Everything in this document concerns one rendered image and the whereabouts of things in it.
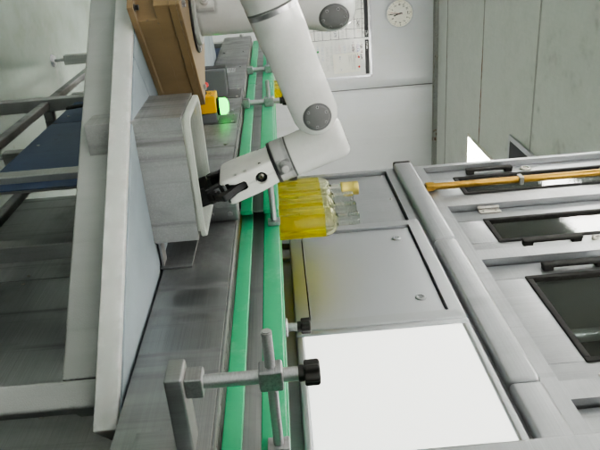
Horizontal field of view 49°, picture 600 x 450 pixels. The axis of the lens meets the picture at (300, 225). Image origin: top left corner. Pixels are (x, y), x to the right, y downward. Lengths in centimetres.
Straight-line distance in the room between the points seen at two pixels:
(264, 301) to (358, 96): 647
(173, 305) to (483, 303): 65
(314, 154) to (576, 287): 71
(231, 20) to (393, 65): 622
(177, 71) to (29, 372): 65
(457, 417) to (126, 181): 63
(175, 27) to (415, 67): 642
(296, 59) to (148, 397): 54
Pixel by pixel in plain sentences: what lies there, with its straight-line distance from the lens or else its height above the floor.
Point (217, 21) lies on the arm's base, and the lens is 130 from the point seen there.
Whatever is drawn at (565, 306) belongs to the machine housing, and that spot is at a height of 155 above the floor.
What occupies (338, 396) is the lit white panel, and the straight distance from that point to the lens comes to 114.
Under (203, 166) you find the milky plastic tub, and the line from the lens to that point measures 127.
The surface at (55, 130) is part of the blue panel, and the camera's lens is 193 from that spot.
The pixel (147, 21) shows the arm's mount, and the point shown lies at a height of 78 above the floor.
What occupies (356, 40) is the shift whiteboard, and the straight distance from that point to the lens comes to 734.
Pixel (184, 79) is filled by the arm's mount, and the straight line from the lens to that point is 130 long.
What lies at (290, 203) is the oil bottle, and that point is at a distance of 148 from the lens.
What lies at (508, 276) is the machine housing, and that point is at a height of 148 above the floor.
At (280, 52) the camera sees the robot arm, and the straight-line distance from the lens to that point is 105.
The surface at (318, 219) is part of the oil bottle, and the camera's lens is 142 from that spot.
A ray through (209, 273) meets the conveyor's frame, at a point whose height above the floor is 84.
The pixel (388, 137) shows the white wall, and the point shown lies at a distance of 766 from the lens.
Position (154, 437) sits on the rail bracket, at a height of 81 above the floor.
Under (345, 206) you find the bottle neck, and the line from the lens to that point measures 150.
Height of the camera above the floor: 99
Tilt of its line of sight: 1 degrees up
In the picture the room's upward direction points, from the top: 85 degrees clockwise
